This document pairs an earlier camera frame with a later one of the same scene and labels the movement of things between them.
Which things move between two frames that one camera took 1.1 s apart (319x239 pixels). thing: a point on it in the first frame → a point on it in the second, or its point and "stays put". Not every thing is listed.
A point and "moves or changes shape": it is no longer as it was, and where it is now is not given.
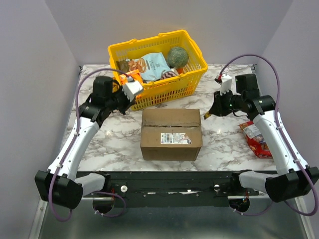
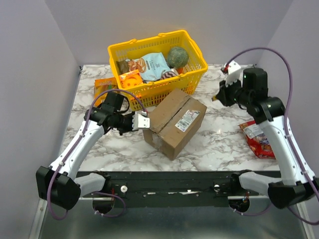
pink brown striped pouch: x=167 y=74 stays put
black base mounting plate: x=173 y=188 stays put
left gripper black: x=128 y=104 → x=130 y=129
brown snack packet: x=122 y=65 stays put
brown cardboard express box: x=171 y=135 moves or changes shape
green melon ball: x=177 y=57 stays put
